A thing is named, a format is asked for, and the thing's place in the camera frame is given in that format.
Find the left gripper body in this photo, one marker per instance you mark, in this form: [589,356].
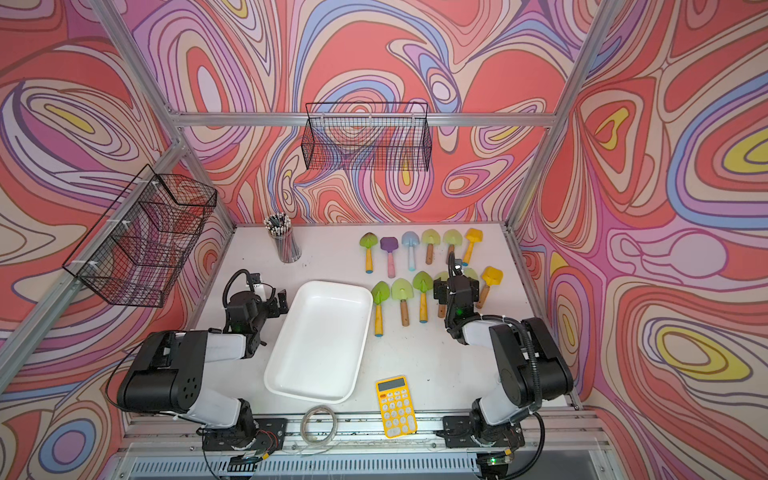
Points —
[270,310]

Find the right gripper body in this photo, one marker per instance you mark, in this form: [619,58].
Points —
[441,288]

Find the green wooden-handle shovel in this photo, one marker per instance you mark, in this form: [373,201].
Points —
[453,239]
[441,277]
[470,273]
[402,292]

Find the yellow shovel wooden handle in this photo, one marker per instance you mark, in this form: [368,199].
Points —
[491,277]

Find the green shovel wooden handle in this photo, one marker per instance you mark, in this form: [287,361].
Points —
[430,238]

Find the light blue shovel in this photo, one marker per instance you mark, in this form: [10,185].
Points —
[411,241]

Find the green shovel blue-tip handle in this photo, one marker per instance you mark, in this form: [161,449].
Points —
[380,293]

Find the purple shovel pink handle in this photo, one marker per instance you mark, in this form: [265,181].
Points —
[390,244]

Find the green shovel yellow handle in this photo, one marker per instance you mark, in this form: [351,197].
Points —
[368,241]

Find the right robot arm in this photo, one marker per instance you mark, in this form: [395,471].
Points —
[530,366]

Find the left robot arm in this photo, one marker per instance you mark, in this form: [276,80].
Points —
[166,375]

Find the white storage tray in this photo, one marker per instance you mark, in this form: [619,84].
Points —
[319,350]

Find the metal pen cup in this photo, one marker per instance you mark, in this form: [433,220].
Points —
[280,229]

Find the yellow calculator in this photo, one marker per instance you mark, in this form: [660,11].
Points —
[396,407]

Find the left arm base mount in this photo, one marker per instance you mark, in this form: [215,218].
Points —
[266,437]

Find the black wire basket left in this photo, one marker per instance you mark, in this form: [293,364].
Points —
[147,246]

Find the black wire basket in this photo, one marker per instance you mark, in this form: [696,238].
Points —
[147,246]
[363,136]

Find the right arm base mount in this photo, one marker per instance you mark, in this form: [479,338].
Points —
[470,431]

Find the black wire basket back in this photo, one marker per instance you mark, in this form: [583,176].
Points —
[363,136]

